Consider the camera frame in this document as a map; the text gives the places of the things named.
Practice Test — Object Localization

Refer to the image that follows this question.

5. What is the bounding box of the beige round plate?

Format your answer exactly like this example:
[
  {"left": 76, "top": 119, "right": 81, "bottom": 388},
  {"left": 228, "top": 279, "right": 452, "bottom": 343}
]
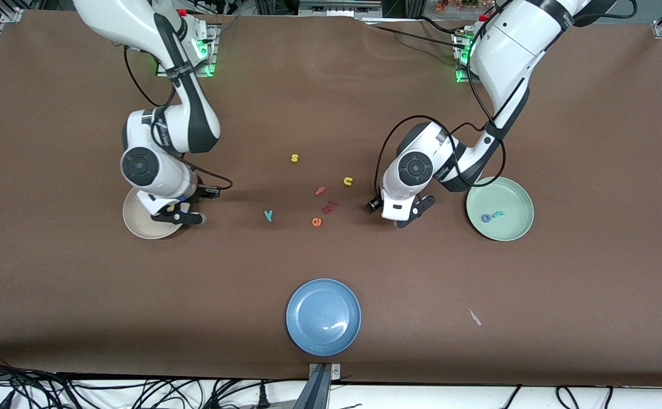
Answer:
[{"left": 122, "top": 186, "right": 186, "bottom": 240}]

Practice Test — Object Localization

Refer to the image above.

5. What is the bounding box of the brown table cover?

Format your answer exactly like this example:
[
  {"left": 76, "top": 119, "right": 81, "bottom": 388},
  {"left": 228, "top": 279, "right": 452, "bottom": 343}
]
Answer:
[{"left": 0, "top": 9, "right": 662, "bottom": 388}]

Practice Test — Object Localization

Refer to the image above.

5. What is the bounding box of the green round plate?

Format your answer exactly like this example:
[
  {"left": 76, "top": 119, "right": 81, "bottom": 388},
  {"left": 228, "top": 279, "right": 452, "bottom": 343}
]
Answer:
[{"left": 465, "top": 176, "right": 535, "bottom": 242}]

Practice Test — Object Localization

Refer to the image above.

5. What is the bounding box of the blue round plate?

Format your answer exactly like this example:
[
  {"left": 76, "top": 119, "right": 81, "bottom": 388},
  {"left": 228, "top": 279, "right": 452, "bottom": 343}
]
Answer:
[{"left": 285, "top": 278, "right": 362, "bottom": 357}]

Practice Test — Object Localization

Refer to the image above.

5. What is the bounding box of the grey power strip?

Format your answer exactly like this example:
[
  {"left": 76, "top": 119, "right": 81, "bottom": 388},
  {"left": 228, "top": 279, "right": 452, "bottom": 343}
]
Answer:
[{"left": 299, "top": 0, "right": 382, "bottom": 18}]

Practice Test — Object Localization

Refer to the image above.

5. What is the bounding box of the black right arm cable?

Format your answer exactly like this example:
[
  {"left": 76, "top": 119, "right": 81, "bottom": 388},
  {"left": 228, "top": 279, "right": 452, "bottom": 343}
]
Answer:
[{"left": 123, "top": 45, "right": 234, "bottom": 197}]

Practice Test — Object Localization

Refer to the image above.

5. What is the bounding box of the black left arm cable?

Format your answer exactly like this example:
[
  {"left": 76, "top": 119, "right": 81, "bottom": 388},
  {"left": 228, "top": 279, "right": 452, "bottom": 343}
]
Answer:
[{"left": 373, "top": 23, "right": 506, "bottom": 201}]

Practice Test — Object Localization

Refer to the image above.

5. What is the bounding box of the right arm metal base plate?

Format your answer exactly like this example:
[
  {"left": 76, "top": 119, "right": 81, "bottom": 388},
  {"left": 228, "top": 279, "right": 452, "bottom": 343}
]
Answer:
[{"left": 156, "top": 24, "right": 219, "bottom": 78}]

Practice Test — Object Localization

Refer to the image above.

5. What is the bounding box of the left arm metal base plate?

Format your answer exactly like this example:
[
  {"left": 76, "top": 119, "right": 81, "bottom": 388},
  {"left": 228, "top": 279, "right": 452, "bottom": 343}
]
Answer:
[{"left": 453, "top": 28, "right": 482, "bottom": 84}]

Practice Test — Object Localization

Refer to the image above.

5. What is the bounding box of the black arm base cable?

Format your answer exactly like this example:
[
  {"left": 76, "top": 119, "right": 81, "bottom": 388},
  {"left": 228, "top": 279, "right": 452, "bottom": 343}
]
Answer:
[
  {"left": 197, "top": 0, "right": 239, "bottom": 43},
  {"left": 365, "top": 20, "right": 465, "bottom": 49},
  {"left": 419, "top": 16, "right": 462, "bottom": 36}
]

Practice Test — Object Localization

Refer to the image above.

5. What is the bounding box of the front camera mount post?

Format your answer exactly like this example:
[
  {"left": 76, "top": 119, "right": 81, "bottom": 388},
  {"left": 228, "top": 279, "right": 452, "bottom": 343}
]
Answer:
[{"left": 294, "top": 362, "right": 343, "bottom": 409}]

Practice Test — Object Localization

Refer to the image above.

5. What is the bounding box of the black aluminium frame post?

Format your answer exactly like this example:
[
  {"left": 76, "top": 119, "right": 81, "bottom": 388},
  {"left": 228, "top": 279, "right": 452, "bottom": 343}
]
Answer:
[{"left": 382, "top": 0, "right": 427, "bottom": 18}]

